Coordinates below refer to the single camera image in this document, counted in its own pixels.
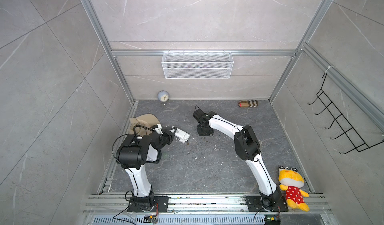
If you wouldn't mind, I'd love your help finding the white remote control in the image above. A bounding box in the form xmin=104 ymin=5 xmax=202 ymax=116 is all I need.
xmin=175 ymin=129 xmax=190 ymax=144

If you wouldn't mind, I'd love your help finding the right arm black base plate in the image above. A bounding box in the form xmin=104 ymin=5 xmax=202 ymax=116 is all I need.
xmin=245 ymin=195 xmax=289 ymax=212

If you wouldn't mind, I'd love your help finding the aluminium front rail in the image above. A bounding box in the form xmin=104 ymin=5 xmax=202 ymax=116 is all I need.
xmin=82 ymin=194 xmax=332 ymax=215

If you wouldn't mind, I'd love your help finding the white wire mesh basket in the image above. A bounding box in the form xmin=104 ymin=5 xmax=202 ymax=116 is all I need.
xmin=162 ymin=51 xmax=234 ymax=79

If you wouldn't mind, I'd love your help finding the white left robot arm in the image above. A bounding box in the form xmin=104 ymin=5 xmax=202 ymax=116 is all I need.
xmin=114 ymin=124 xmax=178 ymax=198

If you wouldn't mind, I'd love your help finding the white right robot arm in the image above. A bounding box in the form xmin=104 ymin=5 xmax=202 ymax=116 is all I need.
xmin=193 ymin=106 xmax=282 ymax=204

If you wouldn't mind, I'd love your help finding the small grey desk clock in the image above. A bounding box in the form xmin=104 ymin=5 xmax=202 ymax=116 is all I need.
xmin=158 ymin=90 xmax=170 ymax=104

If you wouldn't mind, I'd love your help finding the yellow plush toy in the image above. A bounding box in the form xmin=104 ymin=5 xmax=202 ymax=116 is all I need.
xmin=278 ymin=166 xmax=310 ymax=212

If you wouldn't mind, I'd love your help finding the black wall hook rack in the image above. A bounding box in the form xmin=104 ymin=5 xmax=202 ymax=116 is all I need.
xmin=307 ymin=73 xmax=384 ymax=155

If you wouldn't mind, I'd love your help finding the beige cap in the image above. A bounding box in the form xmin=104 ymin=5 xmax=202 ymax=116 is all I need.
xmin=127 ymin=114 xmax=160 ymax=136

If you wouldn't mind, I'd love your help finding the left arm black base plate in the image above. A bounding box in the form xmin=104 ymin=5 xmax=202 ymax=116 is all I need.
xmin=127 ymin=196 xmax=169 ymax=213

